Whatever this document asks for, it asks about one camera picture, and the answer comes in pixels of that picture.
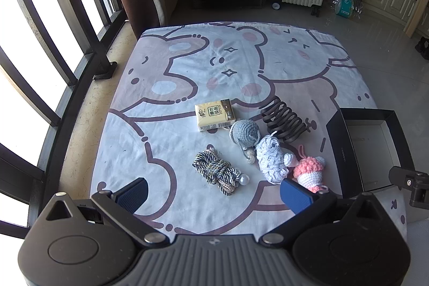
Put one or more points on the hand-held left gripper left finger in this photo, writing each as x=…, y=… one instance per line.
x=134, y=194

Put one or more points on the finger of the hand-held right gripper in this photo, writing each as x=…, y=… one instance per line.
x=417, y=185

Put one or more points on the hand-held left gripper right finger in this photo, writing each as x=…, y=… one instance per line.
x=296, y=199

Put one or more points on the pink crochet doll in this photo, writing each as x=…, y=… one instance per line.
x=308, y=168

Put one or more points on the white blue crochet toy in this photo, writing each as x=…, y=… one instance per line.
x=271, y=155

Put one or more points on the black cardboard box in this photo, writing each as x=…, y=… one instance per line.
x=338, y=145

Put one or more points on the grey crochet mouse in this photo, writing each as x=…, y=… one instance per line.
x=243, y=133

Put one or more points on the yellow tissue pack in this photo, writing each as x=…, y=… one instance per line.
x=214, y=115

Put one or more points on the dark window railing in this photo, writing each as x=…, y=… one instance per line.
x=104, y=70

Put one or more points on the black shoes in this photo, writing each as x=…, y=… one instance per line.
x=424, y=46

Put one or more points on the cartoon bear printed blanket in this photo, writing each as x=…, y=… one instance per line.
x=201, y=71

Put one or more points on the light wooden table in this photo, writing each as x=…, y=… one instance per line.
x=415, y=18

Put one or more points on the pack of plastic bottles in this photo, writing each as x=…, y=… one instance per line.
x=345, y=6

